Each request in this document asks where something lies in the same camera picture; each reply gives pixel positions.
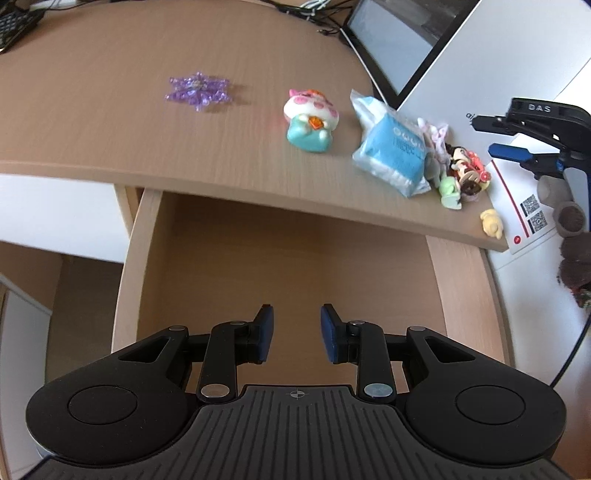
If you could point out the wooden drawer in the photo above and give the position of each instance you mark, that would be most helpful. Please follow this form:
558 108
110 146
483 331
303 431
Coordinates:
286 258

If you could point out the small green toy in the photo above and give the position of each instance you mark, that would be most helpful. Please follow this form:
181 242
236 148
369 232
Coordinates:
450 191

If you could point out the blue cotton swab packet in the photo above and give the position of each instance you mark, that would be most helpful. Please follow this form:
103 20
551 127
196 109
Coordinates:
392 147

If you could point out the small yellow toy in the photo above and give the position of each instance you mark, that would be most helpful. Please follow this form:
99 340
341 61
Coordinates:
491 224

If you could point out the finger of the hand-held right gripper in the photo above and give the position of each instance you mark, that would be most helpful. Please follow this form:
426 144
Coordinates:
491 123
508 151

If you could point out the grey figure toy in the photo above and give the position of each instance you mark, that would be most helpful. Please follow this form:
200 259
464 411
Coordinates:
431 170

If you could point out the red and black doll figurine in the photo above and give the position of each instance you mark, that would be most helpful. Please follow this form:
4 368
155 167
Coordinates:
468 171

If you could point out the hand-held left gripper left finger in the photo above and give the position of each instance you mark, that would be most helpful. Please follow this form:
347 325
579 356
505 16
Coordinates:
265 332

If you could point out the white and teal squishy toy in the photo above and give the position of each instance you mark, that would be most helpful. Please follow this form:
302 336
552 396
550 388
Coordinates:
309 121

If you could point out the purple plastic snowflake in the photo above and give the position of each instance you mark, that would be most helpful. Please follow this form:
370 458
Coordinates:
198 90

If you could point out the black framed monitor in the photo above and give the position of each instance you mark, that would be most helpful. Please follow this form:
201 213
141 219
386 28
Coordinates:
392 41

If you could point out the black keyboard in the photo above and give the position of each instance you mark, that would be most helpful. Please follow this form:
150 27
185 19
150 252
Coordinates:
14 23

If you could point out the white cardboard box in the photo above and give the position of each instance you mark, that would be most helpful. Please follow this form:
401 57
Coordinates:
508 115

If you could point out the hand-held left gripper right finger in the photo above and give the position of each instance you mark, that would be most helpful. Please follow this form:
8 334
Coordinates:
328 332

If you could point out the person's right hand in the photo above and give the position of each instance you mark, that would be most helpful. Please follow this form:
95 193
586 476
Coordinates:
572 240

